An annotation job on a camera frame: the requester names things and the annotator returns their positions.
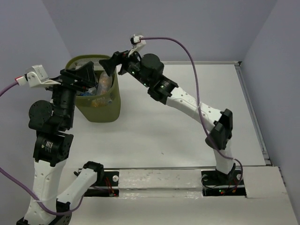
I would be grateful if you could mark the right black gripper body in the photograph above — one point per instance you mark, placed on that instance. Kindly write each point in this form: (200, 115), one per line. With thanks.
(130, 63)

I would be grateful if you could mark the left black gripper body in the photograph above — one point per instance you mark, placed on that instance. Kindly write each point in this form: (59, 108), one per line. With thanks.
(78, 85)

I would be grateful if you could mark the clear plastic bottle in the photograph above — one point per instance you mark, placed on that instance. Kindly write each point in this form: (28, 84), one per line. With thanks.
(104, 83)

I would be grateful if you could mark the orange tea bottle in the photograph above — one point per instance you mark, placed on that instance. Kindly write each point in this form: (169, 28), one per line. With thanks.
(99, 101)

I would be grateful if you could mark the blue label bottle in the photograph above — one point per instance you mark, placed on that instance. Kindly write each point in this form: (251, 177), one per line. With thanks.
(87, 93)

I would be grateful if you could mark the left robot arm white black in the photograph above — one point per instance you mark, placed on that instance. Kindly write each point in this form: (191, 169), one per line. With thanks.
(51, 121)

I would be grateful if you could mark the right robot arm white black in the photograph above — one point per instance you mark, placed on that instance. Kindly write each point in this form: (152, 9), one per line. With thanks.
(148, 70)

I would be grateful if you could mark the green mesh waste bin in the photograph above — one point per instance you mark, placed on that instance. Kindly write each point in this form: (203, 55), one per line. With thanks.
(103, 114)

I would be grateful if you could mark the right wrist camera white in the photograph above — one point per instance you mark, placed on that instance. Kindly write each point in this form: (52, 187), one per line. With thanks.
(137, 43)

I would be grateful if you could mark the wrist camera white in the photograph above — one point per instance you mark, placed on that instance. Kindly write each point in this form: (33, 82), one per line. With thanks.
(137, 43)
(36, 77)

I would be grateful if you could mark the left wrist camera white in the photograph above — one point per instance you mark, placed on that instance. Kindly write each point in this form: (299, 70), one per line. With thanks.
(36, 77)

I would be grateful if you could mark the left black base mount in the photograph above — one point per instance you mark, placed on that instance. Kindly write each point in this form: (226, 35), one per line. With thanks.
(107, 187)

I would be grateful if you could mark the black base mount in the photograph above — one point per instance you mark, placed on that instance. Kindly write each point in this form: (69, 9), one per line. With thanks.
(215, 186)
(107, 187)

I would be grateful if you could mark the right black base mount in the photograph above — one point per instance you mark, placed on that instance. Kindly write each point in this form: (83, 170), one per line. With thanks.
(215, 186)

